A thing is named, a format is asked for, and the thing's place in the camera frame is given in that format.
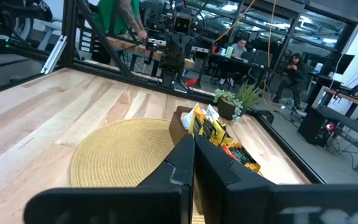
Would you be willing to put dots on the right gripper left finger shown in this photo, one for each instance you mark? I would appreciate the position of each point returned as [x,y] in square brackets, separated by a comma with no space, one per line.
[166,199]

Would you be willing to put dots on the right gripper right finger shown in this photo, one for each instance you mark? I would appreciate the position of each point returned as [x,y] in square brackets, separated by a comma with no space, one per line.
[244,199]

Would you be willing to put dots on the wooden tea box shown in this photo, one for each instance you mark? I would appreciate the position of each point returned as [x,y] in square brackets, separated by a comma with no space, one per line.
[177,127]

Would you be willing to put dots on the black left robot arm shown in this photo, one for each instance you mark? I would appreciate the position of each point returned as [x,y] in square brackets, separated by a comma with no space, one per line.
[176,53]

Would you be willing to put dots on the round woven placemat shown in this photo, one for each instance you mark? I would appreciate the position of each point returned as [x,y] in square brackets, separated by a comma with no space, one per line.
[120,152]

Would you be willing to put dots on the potted green succulent plant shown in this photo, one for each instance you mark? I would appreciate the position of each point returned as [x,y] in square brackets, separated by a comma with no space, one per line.
[232,105]

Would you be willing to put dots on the black computer tower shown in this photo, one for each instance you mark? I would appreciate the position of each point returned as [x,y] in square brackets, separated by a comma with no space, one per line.
[315,124]

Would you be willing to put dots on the person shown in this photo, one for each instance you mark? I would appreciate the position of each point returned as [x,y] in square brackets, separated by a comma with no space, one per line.
[104,15]
[294,71]
[239,48]

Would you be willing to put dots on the pale green cup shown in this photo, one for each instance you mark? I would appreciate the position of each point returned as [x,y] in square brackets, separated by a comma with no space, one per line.
[228,52]

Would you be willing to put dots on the wooden workbench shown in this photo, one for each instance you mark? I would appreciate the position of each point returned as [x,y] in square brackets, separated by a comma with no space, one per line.
[135,48]

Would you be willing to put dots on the black monitor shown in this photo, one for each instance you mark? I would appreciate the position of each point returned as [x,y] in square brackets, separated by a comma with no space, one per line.
[344,63]

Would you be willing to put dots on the silver aluminium extrusion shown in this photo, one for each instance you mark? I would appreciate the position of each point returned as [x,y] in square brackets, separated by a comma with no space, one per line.
[53,54]

